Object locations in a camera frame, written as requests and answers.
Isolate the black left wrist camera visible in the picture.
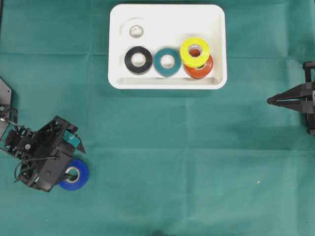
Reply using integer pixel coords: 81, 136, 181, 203
35, 153, 74, 192

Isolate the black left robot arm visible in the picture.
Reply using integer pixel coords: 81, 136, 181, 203
0, 80, 90, 192

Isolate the white plastic tray case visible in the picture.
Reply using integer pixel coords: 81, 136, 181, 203
108, 4, 227, 89

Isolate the red tape roll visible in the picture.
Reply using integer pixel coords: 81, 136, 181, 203
184, 55, 214, 79

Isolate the green table cloth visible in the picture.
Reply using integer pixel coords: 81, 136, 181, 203
0, 0, 315, 236

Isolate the black tape roll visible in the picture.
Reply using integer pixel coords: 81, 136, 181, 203
124, 46, 153, 75

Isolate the white tape roll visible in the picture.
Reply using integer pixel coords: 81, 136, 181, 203
119, 17, 148, 44

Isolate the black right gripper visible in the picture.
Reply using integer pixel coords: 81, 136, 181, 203
267, 60, 315, 134

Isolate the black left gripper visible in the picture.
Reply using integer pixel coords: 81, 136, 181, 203
18, 116, 86, 189

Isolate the black camera cable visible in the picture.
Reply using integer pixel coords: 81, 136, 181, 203
13, 157, 59, 184

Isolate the blue tape roll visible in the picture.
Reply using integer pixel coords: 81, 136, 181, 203
59, 159, 89, 191

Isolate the teal tape roll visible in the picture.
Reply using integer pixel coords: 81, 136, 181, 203
154, 48, 182, 77

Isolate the yellow tape roll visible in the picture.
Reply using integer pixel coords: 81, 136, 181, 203
180, 37, 210, 68

